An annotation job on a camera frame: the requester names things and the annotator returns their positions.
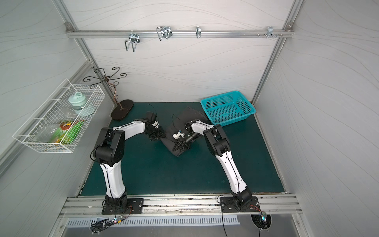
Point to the white vent strip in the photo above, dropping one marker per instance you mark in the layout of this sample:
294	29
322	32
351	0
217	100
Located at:
201	220

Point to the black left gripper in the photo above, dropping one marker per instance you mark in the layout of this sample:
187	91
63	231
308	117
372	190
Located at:
157	134

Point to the metal bracket hook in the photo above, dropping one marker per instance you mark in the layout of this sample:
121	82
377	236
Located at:
270	33

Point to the small metal hook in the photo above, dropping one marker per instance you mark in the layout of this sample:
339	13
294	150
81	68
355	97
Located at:
198	32

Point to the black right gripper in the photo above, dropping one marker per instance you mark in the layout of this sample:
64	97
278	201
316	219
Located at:
183	142

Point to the teal plastic mesh basket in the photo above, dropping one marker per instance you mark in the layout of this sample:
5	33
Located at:
227	108

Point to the double metal hook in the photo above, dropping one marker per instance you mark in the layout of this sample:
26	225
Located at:
131	43

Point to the ornate metal hook stand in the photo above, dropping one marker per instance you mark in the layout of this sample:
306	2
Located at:
110	80

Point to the dark oval stand base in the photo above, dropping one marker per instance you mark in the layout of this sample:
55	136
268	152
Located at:
122	109

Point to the pale green lidded jar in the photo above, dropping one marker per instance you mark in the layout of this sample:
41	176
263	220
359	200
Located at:
80	104

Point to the green snack packet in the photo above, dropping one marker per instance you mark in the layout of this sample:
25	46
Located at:
67	132

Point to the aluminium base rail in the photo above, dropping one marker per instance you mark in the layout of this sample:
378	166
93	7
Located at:
180	204

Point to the dark grey long pants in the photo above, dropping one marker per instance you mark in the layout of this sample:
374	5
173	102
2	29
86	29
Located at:
178	127

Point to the white wire wall basket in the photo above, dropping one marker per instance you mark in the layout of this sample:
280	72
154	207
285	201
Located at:
36	132

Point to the aluminium top rail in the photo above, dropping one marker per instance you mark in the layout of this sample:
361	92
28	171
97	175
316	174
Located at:
177	34

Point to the curved metal hook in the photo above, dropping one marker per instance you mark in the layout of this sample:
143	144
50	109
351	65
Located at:
164	32

